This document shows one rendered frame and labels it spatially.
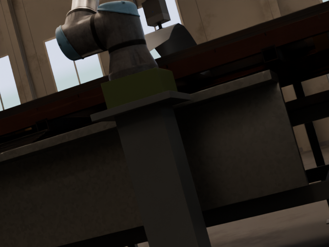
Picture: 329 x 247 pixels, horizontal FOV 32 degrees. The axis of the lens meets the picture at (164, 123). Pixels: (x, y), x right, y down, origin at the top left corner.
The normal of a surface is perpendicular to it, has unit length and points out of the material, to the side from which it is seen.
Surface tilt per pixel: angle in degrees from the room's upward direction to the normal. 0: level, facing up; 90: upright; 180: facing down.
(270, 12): 90
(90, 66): 90
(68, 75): 90
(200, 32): 90
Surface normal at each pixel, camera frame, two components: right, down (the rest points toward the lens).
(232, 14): -0.27, 0.01
